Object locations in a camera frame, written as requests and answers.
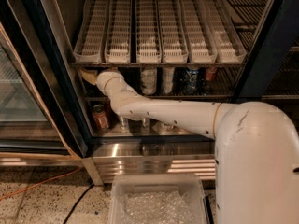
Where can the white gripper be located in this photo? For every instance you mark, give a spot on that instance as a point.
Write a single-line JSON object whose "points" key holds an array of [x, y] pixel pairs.
{"points": [[104, 78]]}

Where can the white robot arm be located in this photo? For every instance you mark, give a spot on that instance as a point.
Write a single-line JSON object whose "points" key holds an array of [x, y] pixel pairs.
{"points": [[256, 148]]}

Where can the red can bottom shelf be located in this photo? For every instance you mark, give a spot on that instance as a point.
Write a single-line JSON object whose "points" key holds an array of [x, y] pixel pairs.
{"points": [[100, 117]]}

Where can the white tall can middle shelf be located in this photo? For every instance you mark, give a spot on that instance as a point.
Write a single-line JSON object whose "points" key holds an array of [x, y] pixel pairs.
{"points": [[148, 80]]}

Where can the glass fridge door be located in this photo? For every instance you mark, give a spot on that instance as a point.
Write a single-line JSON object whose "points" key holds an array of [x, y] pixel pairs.
{"points": [[39, 109]]}

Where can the white slim can middle shelf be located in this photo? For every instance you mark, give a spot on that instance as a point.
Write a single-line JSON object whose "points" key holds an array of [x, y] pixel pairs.
{"points": [[168, 77]]}

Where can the steel fridge base grille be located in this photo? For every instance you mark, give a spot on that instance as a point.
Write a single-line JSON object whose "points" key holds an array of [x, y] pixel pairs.
{"points": [[137, 157]]}

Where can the silver green can bottom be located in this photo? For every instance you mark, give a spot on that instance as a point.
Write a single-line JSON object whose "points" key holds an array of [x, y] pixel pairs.
{"points": [[167, 127]]}

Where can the blue can middle shelf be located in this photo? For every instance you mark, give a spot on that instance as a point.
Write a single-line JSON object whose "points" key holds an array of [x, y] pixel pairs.
{"points": [[189, 81]]}

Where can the orange can middle shelf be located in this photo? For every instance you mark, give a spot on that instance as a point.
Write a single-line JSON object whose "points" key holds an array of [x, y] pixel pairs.
{"points": [[210, 74]]}

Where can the clear plastic bin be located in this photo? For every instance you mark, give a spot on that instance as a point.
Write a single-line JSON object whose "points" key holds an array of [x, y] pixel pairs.
{"points": [[185, 184]]}

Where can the bubble wrap in bin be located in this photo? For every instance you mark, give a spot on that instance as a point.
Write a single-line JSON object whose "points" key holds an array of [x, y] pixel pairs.
{"points": [[156, 208]]}

